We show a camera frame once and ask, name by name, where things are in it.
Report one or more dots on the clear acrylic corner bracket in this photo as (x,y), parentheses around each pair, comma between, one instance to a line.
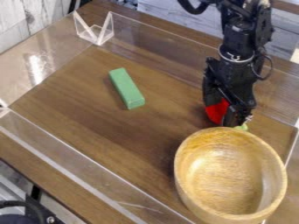
(96,34)

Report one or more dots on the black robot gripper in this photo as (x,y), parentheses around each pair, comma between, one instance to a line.
(230,80)

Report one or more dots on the red plush strawberry toy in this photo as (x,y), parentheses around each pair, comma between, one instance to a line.
(217,111)

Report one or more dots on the wooden bowl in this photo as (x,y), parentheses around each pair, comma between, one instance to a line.
(230,176)

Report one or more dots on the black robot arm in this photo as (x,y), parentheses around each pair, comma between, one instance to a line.
(246,27)

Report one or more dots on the green rectangular block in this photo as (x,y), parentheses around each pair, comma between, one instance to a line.
(128,88)

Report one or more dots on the clear acrylic tray wall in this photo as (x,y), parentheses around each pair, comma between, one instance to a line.
(101,157)

